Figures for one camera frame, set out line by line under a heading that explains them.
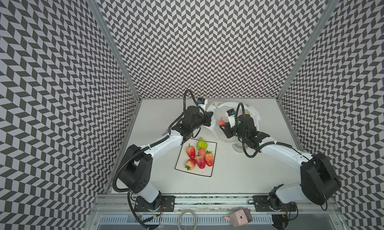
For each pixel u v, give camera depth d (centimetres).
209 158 83
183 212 71
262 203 73
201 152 85
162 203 71
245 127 64
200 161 83
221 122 85
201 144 86
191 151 86
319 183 42
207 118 79
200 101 71
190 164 82
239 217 64
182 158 87
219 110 81
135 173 43
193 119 63
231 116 73
